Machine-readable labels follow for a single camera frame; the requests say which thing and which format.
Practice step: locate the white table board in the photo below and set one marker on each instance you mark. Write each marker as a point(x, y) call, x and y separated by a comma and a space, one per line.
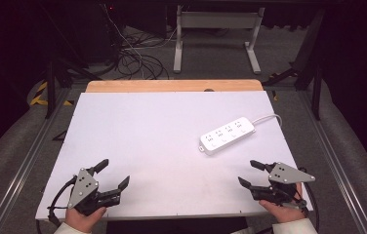
point(158, 146)

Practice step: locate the white metal stand frame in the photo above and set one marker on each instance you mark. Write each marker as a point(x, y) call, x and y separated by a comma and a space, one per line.
point(217, 20)

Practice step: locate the person's right hand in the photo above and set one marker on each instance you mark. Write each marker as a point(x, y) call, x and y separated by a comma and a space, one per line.
point(285, 213)

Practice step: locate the person's left hand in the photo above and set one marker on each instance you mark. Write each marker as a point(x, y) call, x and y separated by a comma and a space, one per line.
point(82, 220)

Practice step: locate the black metal stand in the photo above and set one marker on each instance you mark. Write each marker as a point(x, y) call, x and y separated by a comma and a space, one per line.
point(316, 81)
point(50, 87)

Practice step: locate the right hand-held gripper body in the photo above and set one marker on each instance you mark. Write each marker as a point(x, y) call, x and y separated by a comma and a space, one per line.
point(289, 175)

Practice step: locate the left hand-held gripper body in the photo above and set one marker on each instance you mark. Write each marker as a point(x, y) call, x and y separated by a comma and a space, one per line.
point(84, 188)

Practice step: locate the white power strip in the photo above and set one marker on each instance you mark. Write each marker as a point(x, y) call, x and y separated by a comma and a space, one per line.
point(227, 136)

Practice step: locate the yellow black hazard tape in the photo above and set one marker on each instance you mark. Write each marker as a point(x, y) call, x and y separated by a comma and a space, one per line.
point(40, 94)

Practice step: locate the aluminium floor rail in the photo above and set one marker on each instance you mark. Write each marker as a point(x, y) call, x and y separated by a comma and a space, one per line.
point(25, 169)
point(337, 169)

